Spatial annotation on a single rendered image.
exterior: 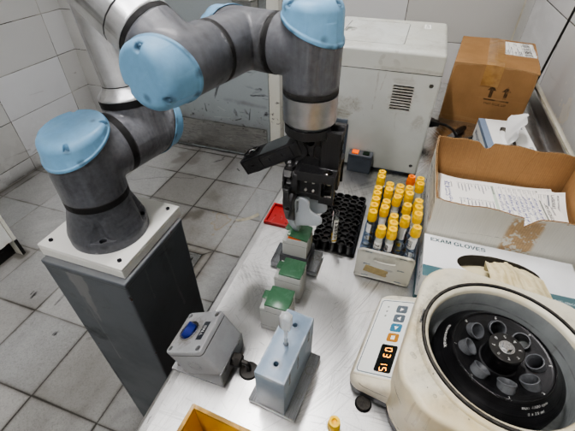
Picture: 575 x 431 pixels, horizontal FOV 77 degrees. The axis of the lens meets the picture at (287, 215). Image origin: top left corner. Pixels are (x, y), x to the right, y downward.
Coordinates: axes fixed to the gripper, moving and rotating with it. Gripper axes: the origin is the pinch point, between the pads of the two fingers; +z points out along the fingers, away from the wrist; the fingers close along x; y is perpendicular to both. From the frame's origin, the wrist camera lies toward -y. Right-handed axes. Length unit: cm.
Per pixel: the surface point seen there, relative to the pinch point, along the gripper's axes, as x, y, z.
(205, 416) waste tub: -33.6, 0.3, 0.7
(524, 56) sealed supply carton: 87, 46, -8
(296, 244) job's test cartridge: -2.0, 1.1, 2.9
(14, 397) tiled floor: -23, -102, 97
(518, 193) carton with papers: 28, 41, 4
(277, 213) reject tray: 12.4, -7.8, 9.6
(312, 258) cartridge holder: 0.4, 3.7, 8.4
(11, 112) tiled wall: 104, -223, 57
